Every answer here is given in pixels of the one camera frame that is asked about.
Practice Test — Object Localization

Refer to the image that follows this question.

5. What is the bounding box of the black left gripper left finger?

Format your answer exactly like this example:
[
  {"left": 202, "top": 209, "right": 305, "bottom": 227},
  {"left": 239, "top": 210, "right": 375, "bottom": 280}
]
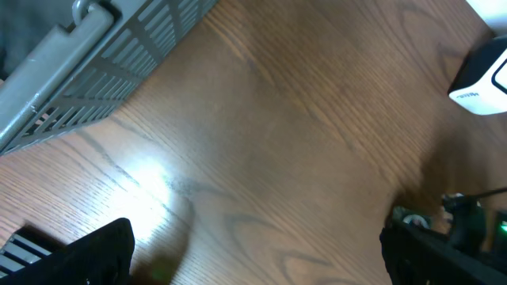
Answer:
[{"left": 1, "top": 218, "right": 135, "bottom": 285}]

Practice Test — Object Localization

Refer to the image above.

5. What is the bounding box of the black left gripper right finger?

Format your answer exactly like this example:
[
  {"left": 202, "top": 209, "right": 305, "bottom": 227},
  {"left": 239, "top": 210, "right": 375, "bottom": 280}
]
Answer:
[{"left": 379, "top": 221, "right": 506, "bottom": 285}]

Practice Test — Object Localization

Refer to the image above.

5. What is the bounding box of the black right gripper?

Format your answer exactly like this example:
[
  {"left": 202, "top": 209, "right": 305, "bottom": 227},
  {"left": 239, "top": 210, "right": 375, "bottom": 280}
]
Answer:
[{"left": 442, "top": 192, "right": 506, "bottom": 261}]

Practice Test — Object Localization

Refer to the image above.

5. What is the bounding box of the dark green snack pack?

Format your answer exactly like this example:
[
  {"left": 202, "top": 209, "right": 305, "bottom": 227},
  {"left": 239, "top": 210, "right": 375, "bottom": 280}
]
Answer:
[{"left": 392, "top": 206, "right": 432, "bottom": 230}]

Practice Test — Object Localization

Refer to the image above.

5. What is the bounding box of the white barcode scanner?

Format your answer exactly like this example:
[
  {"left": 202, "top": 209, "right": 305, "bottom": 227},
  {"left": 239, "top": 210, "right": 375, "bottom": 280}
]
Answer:
[{"left": 448, "top": 36, "right": 506, "bottom": 116}]

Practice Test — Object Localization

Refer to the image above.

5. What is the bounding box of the grey plastic mesh basket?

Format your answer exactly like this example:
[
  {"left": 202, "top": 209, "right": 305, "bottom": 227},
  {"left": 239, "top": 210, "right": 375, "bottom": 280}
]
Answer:
[{"left": 1, "top": 0, "right": 217, "bottom": 154}]

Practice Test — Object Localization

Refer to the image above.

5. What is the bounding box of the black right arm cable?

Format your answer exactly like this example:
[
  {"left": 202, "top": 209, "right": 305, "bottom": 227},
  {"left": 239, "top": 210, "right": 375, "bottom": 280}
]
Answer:
[{"left": 473, "top": 185, "right": 507, "bottom": 199}]

